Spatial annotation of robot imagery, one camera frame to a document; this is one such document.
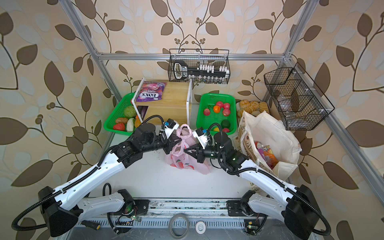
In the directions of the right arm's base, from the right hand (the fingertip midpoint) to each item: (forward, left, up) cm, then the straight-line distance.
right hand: (185, 151), depth 69 cm
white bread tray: (+45, -50, -18) cm, 70 cm away
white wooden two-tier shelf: (+26, +9, +9) cm, 29 cm away
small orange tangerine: (+45, -21, -19) cm, 53 cm away
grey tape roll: (-25, +8, -24) cm, 36 cm away
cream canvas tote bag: (+17, -39, -5) cm, 43 cm away
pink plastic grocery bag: (+2, +4, -11) cm, 12 cm away
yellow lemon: (+27, -19, -20) cm, 38 cm away
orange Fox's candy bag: (+3, -45, -13) cm, 47 cm away
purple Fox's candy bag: (+30, +18, +12) cm, 37 cm away
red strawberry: (+29, +46, -17) cm, 57 cm away
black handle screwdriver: (-25, +45, -21) cm, 55 cm away
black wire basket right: (+17, -58, +11) cm, 61 cm away
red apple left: (+43, -13, -20) cm, 49 cm away
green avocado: (+31, -26, -20) cm, 45 cm away
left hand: (+6, +1, +4) cm, 7 cm away
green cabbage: (+40, +42, -15) cm, 60 cm away
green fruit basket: (+50, -30, -18) cm, 61 cm away
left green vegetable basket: (+42, +51, -17) cm, 68 cm away
